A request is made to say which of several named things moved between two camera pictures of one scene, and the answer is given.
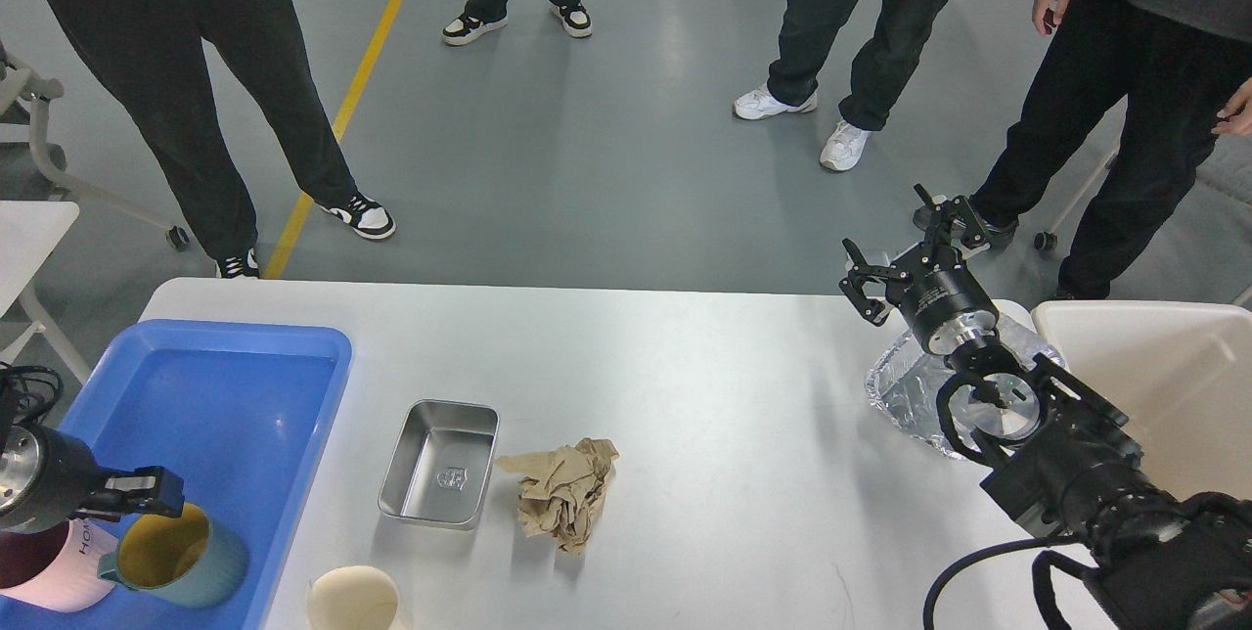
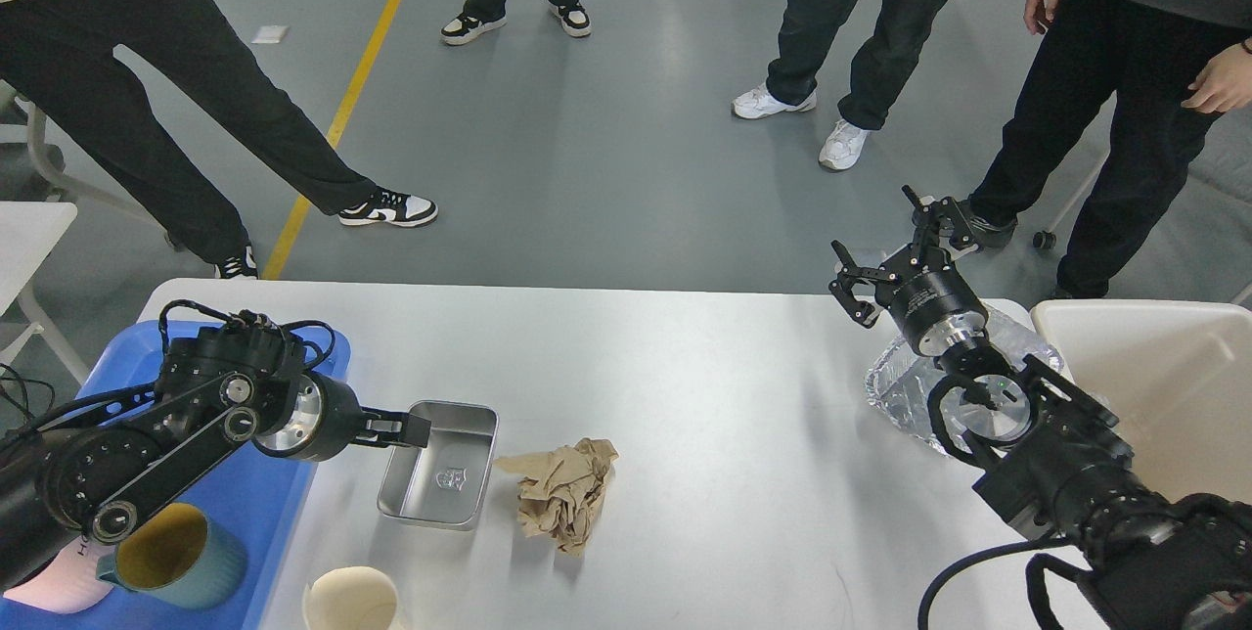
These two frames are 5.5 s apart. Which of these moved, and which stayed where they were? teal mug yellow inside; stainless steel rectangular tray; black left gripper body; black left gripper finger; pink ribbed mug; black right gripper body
Moved: black left gripper body; black left gripper finger
Stayed: black right gripper body; teal mug yellow inside; stainless steel rectangular tray; pink ribbed mug
